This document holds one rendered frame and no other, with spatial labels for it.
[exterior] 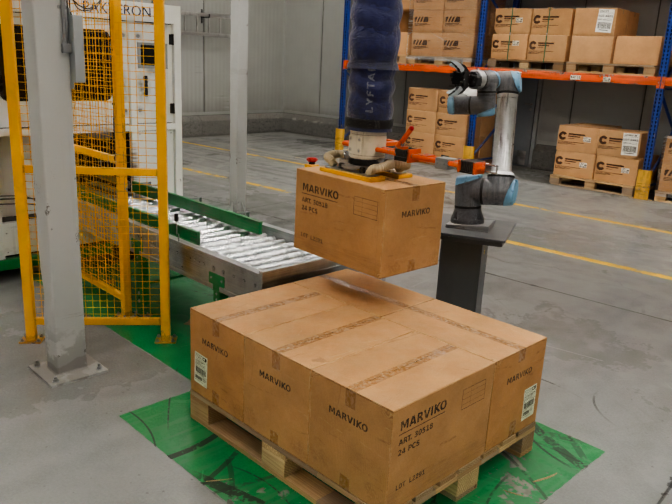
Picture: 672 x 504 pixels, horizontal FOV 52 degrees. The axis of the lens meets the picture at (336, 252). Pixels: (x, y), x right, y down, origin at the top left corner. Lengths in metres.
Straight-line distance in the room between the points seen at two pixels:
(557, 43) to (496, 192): 6.91
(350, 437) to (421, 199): 1.16
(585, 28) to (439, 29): 2.33
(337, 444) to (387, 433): 0.27
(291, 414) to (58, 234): 1.54
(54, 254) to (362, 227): 1.52
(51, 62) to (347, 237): 1.57
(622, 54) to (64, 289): 8.24
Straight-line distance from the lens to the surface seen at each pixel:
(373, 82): 3.13
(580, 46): 10.48
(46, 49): 3.48
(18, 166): 4.02
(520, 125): 12.21
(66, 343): 3.77
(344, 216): 3.11
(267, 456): 2.92
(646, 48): 10.19
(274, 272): 3.43
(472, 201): 3.91
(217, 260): 3.68
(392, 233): 3.00
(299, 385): 2.61
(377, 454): 2.41
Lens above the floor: 1.64
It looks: 16 degrees down
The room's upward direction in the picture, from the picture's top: 3 degrees clockwise
